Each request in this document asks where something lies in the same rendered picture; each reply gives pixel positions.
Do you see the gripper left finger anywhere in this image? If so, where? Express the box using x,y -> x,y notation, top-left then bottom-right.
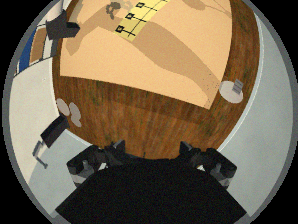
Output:
65,139 -> 129,188

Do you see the grey round floor disc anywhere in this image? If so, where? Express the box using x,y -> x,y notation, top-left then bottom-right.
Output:
218,79 -> 244,104
67,102 -> 83,128
55,97 -> 72,118

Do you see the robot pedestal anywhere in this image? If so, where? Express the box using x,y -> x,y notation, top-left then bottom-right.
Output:
45,9 -> 81,40

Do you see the pale yellow strip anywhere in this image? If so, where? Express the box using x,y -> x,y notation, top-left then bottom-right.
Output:
114,0 -> 169,43

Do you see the blue box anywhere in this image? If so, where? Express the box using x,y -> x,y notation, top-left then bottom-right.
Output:
18,28 -> 37,74

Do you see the black stand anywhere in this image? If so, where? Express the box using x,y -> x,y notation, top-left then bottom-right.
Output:
39,114 -> 72,150

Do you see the grey ribbed block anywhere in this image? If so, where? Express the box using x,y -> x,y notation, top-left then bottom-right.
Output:
231,79 -> 243,95

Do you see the pale wooden table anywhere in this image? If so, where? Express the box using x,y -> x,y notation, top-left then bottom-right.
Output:
57,0 -> 234,110

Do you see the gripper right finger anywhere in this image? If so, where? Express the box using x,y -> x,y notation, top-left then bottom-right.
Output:
179,140 -> 238,190

